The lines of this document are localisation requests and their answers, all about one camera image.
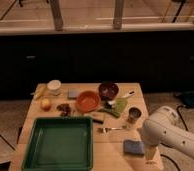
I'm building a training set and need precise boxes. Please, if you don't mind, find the white cup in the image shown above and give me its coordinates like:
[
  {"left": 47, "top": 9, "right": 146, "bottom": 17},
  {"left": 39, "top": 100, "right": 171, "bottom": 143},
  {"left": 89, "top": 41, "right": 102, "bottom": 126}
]
[{"left": 47, "top": 80, "right": 61, "bottom": 96}]

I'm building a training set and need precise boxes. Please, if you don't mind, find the orange bowl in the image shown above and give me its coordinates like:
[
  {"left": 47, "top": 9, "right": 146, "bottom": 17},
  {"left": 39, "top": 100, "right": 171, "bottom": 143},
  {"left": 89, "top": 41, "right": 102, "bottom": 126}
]
[{"left": 76, "top": 91, "right": 100, "bottom": 113}]

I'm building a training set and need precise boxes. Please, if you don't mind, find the green leafy vegetable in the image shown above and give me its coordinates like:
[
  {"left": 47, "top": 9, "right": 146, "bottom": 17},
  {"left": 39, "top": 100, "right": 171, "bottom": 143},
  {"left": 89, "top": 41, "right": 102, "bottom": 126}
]
[{"left": 99, "top": 98, "right": 127, "bottom": 118}]

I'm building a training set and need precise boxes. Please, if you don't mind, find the black floor cable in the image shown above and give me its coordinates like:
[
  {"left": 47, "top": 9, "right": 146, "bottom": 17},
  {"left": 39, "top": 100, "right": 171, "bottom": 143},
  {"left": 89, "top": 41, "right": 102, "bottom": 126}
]
[{"left": 176, "top": 104, "right": 190, "bottom": 133}]

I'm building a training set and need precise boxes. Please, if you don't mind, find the black handled brush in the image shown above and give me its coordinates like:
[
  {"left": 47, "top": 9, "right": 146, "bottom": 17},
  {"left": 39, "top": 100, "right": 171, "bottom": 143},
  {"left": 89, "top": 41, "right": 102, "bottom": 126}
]
[{"left": 85, "top": 114, "right": 104, "bottom": 124}]

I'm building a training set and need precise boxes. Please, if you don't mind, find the white handled utensil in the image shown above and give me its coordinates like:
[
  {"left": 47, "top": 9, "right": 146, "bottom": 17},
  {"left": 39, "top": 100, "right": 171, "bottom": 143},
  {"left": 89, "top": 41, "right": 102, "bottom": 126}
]
[{"left": 108, "top": 91, "right": 135, "bottom": 105}]

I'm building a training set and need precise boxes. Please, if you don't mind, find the blue sponge front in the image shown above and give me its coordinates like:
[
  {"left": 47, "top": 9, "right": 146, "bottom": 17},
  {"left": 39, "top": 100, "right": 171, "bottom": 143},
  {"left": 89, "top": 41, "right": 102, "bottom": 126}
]
[{"left": 123, "top": 140, "right": 145, "bottom": 155}]

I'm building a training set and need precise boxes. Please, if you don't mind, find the green plastic tray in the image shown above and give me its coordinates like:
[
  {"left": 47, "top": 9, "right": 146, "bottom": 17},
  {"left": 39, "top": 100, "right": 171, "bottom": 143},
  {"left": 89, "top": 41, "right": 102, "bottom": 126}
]
[{"left": 21, "top": 117, "right": 93, "bottom": 171}]

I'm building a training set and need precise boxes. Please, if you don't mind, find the brown grapes bunch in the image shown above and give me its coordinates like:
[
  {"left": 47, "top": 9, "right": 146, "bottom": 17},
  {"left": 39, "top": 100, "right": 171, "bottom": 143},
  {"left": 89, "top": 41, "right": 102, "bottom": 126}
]
[{"left": 57, "top": 103, "right": 71, "bottom": 116}]

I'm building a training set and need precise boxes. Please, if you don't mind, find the dark maroon bowl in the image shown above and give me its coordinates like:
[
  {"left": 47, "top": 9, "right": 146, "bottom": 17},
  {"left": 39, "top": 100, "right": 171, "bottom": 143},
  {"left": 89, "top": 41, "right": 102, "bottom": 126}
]
[{"left": 98, "top": 82, "right": 119, "bottom": 100}]

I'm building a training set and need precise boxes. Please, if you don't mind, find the dark blue floor device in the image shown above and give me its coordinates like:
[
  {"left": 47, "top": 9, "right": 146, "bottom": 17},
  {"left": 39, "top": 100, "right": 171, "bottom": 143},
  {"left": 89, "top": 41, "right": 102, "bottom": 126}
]
[{"left": 175, "top": 92, "right": 194, "bottom": 108}]

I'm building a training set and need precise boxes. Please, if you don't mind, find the metal cup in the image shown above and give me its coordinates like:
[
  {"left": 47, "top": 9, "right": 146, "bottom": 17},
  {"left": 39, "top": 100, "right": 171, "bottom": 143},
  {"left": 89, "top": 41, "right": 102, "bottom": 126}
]
[{"left": 128, "top": 107, "right": 142, "bottom": 124}]

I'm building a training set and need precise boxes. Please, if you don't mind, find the silver fork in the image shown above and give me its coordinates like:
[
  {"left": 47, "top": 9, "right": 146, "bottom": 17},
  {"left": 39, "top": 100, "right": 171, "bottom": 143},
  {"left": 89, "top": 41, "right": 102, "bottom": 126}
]
[{"left": 97, "top": 127, "right": 126, "bottom": 133}]

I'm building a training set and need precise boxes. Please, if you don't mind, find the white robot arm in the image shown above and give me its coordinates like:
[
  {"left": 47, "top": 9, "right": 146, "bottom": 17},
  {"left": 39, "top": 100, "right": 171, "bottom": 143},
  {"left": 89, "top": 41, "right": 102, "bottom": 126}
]
[{"left": 140, "top": 106, "right": 194, "bottom": 159}]

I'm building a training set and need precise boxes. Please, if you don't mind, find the yellow banana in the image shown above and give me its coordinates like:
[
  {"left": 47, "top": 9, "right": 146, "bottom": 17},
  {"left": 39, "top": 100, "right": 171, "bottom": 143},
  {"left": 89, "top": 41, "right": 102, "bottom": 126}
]
[{"left": 33, "top": 85, "right": 46, "bottom": 100}]

